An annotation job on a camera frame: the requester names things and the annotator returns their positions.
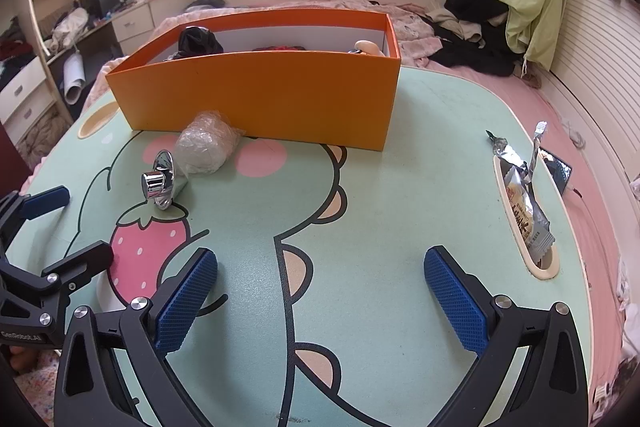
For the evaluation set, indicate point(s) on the white drawer cabinet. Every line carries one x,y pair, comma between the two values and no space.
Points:
132,19

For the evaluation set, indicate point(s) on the white cloth bag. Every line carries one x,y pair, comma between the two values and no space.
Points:
72,27

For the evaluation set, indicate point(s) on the smartphone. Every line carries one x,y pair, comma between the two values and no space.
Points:
557,169

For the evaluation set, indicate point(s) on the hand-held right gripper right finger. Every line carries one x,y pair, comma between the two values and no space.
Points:
457,302

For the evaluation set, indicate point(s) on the green cartoon desktop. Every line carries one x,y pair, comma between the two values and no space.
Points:
390,207

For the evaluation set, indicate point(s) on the orange cardboard box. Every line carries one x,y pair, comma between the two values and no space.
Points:
260,97

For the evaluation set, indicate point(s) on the dark red door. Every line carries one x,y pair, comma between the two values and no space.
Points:
12,152

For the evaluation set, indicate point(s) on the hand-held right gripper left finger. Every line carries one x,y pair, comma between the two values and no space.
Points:
185,302

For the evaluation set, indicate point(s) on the chrome wall hook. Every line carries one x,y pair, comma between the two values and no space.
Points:
155,184

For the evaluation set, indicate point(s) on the grey folded garment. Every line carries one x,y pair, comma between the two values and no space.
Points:
210,1

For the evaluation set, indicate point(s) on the beige garment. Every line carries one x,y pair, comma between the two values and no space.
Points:
460,27

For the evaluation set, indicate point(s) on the black clothes pile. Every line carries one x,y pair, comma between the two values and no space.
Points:
475,57

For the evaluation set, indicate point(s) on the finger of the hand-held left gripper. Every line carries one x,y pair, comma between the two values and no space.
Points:
47,201
82,267

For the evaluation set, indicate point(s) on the white paper roll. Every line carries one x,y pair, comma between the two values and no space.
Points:
74,77

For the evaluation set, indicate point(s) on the pink bed sheet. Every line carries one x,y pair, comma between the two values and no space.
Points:
590,227

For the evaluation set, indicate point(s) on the silver snack packet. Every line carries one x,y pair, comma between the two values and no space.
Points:
525,212

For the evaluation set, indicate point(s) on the black pouch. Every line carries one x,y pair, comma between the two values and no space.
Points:
200,42

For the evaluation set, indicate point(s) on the pink printed quilt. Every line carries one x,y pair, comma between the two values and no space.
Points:
415,32

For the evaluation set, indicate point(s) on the white drawer unit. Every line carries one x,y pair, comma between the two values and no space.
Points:
22,92

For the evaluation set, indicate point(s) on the plastic wrapped white ball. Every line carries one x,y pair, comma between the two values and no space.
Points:
200,152

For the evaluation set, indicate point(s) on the thin silver stick sachet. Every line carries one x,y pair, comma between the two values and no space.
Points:
537,142

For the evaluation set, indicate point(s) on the white shelf unit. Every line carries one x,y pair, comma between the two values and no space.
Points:
40,7

